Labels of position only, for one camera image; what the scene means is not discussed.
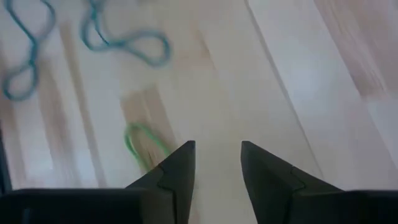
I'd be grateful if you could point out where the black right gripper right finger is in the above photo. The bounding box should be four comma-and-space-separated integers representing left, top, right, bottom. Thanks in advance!
241, 141, 398, 224

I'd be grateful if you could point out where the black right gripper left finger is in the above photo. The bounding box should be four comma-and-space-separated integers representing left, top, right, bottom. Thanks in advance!
0, 140, 196, 224

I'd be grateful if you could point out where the green resistance band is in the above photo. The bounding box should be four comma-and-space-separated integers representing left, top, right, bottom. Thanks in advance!
123, 122, 171, 172

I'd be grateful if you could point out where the teal resistance band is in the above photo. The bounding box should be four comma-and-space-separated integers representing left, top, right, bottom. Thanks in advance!
80, 0, 172, 68
1, 0, 57, 102

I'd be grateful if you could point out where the black station frame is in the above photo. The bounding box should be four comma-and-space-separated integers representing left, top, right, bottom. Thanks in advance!
0, 124, 13, 194

